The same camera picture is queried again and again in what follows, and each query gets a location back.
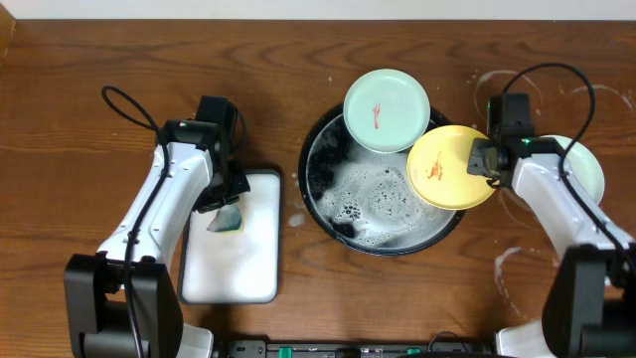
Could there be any yellow plate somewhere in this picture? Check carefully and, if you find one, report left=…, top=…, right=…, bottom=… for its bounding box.
left=406, top=125, right=495, bottom=211

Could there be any mint green plate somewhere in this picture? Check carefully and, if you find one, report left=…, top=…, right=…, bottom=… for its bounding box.
left=343, top=69, right=431, bottom=153
left=566, top=142, right=605, bottom=204

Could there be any green yellow sponge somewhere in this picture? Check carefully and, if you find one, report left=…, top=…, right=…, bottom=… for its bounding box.
left=207, top=205, right=243, bottom=233

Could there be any black rectangular foam tray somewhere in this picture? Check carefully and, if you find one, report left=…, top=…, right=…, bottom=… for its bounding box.
left=178, top=169, right=281, bottom=304

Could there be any round black wash tray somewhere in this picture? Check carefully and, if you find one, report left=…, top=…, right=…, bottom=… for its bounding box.
left=298, top=104, right=465, bottom=256

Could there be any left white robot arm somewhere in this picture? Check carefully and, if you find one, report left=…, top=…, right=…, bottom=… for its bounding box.
left=64, top=120, right=248, bottom=358

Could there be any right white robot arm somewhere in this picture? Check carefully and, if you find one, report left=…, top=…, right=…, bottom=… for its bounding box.
left=467, top=137, right=635, bottom=357

